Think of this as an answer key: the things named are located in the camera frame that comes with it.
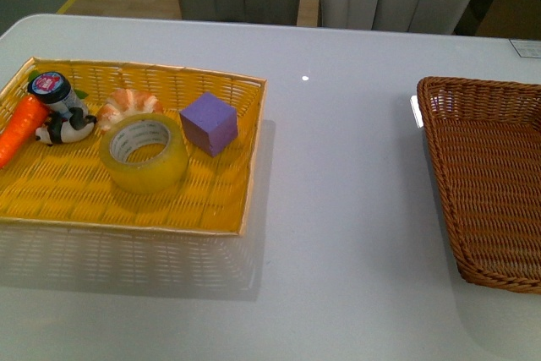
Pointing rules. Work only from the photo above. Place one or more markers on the clear packing tape roll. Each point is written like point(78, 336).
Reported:
point(145, 153)

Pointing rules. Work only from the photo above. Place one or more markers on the small dark-capped bottle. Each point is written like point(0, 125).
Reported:
point(55, 91)

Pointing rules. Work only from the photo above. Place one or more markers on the yellow wicker basket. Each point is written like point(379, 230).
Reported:
point(69, 186)

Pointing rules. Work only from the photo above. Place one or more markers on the toy panda figure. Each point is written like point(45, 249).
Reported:
point(57, 131)

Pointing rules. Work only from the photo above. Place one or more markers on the purple foam cube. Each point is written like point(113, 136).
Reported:
point(209, 123)

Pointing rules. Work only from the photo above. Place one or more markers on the table label sticker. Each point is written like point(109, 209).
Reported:
point(527, 48)

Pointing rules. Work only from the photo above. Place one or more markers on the brown wicker basket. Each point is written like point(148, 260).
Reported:
point(483, 138)

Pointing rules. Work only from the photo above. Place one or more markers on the orange toy carrot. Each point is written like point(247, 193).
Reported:
point(28, 116)

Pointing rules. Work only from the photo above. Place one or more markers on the toy croissant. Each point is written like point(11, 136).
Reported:
point(125, 103)

